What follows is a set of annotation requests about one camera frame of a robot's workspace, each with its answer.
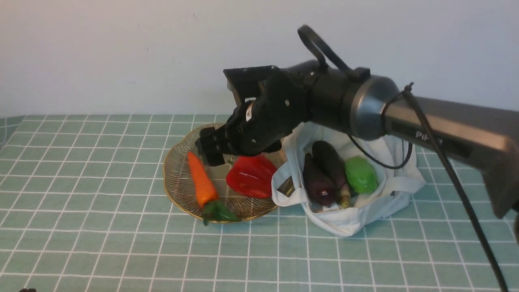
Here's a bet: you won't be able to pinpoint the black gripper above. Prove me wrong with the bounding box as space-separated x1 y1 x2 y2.
195 65 319 167

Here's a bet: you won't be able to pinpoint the orange carrot with leaves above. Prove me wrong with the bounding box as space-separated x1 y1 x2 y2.
187 152 239 226

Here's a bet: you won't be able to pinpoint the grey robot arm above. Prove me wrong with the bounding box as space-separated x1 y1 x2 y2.
196 60 518 237

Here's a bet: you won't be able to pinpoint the white cloth bag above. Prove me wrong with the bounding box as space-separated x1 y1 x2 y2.
271 122 426 237

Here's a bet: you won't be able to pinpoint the gold-rimmed glass plate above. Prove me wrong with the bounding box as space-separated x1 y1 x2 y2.
163 123 278 221

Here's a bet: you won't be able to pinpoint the red bell pepper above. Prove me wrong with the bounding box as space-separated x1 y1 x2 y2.
225 155 277 198

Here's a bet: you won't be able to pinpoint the dark purple eggplant rear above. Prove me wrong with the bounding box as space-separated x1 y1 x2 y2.
312 140 352 209

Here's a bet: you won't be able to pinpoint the dark purple eggplant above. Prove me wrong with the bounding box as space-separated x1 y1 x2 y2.
312 140 352 209
302 153 337 207

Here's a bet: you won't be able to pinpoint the dark purple eggplant front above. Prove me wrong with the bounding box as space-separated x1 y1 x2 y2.
302 153 337 207

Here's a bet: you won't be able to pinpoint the green checkered tablecloth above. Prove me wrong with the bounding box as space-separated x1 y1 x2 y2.
0 115 499 292

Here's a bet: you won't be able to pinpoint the green bell pepper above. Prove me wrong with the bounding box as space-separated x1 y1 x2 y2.
345 156 378 194

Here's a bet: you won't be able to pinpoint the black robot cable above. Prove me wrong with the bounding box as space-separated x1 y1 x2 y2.
297 25 509 292

